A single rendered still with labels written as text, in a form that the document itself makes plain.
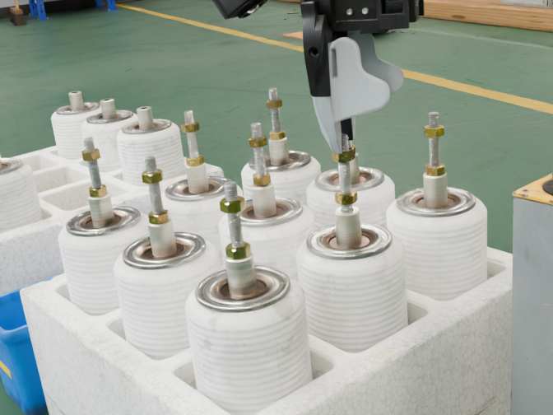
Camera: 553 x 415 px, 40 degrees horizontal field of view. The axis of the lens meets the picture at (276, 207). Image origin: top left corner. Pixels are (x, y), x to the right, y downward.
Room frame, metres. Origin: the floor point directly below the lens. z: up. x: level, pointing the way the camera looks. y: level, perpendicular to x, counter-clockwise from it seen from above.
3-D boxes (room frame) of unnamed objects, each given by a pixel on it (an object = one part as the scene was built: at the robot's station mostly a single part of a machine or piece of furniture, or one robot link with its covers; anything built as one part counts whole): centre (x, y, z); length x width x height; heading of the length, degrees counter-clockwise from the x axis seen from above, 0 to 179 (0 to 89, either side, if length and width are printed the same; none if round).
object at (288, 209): (0.70, 0.01, 0.25); 0.08 x 0.08 x 0.01
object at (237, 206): (0.54, 0.03, 0.32); 0.02 x 0.02 x 0.01; 40
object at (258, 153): (0.70, 0.01, 0.30); 0.01 x 0.01 x 0.08
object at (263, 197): (0.70, 0.01, 0.26); 0.02 x 0.02 x 0.03
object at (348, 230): (0.61, -0.06, 0.26); 0.02 x 0.02 x 0.03
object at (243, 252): (0.54, 0.03, 0.29); 0.02 x 0.02 x 0.01; 40
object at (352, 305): (0.61, -0.06, 0.16); 0.10 x 0.10 x 0.18
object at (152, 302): (0.63, 0.10, 0.16); 0.10 x 0.10 x 0.18
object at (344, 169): (0.61, -0.06, 0.31); 0.01 x 0.01 x 0.08
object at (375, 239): (0.61, -0.06, 0.25); 0.08 x 0.08 x 0.01
